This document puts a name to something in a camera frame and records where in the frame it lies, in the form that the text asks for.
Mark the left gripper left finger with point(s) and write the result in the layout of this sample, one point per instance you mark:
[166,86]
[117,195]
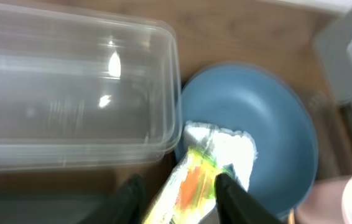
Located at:
[126,206]

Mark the clear plastic bin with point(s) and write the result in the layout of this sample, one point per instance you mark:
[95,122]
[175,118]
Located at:
[81,88]

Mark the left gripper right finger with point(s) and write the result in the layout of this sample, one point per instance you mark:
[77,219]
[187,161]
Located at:
[235,206]

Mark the dark blue bowl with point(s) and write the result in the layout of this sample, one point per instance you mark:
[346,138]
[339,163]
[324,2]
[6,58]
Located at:
[245,98]

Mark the white tissue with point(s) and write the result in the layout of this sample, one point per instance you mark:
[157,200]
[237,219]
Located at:
[234,151]

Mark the grey dishwasher rack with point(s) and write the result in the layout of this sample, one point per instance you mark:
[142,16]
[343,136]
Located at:
[350,77]

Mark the black plastic tray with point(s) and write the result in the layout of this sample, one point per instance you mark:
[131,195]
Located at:
[58,208]

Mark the white pink cup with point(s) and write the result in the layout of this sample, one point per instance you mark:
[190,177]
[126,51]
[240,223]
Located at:
[330,201]

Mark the brown serving tray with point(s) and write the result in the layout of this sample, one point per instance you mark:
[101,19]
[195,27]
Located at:
[334,144]

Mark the yellow green snack wrapper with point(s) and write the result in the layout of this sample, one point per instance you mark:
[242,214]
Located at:
[188,195]

